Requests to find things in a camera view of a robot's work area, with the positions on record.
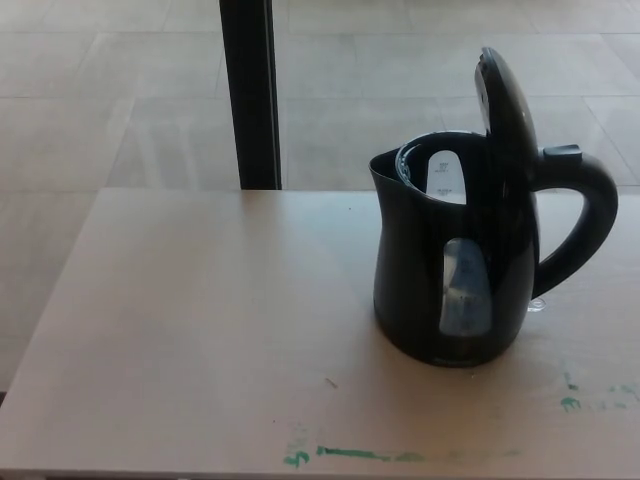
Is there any black electric kettle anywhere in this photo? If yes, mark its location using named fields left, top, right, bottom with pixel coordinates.
left=368, top=47, right=620, bottom=368

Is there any black vertical post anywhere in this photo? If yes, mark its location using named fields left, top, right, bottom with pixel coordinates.
left=218, top=0, right=283, bottom=191

